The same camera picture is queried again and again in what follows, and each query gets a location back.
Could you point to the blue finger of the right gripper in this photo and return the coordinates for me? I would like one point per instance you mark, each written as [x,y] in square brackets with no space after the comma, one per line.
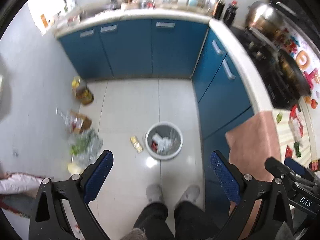
[297,168]
[279,170]

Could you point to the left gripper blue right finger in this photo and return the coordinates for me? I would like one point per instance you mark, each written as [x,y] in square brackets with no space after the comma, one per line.
[223,171]

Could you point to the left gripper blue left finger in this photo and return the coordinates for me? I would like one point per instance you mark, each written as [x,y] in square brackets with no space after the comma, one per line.
[95,174]

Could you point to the green pepper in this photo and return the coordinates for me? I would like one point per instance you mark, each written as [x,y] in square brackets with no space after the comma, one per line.
[297,149]

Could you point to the red white food bag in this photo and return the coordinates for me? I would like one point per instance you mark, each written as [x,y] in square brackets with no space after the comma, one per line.
[295,124]

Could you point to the yellow snack wrapper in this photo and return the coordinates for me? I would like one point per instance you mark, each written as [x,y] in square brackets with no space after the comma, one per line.
[136,144]

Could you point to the white round trash bin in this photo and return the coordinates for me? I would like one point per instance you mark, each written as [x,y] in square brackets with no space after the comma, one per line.
[163,141]

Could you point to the blue kitchen cabinets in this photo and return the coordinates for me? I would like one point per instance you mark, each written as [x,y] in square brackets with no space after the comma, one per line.
[140,72]

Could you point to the pink cloth mat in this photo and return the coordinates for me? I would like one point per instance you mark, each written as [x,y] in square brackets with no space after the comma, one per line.
[251,143]

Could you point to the clear bag of greens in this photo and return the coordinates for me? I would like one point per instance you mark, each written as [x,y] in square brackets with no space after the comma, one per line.
[85,148]

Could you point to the right grey slipper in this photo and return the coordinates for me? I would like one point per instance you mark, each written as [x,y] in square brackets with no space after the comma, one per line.
[191,194]

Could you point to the grey slipper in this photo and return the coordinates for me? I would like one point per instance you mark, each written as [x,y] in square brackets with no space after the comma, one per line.
[191,194]
[154,194]

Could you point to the brown cardboard box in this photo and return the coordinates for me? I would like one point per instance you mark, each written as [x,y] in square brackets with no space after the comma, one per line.
[79,122]

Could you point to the left grey slipper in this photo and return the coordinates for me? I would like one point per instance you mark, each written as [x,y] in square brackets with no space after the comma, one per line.
[154,194]

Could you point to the clear plastic bag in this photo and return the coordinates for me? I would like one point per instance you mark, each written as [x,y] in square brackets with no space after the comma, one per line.
[67,119]

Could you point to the red white sack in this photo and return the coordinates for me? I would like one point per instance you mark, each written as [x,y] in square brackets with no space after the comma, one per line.
[18,192]

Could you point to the black wok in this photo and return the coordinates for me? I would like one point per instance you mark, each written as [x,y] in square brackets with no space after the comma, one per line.
[293,73]

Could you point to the cooking oil bottle yellow cap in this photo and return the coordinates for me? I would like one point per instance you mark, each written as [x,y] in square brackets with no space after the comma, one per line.
[81,91]

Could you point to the black gas stove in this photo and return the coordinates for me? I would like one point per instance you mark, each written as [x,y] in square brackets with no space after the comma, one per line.
[282,94]

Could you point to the steel pot with lid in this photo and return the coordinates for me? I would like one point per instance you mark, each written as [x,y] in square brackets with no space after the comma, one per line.
[264,18]

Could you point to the dark soy sauce bottle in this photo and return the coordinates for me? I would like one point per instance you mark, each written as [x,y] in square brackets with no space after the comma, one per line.
[218,9]

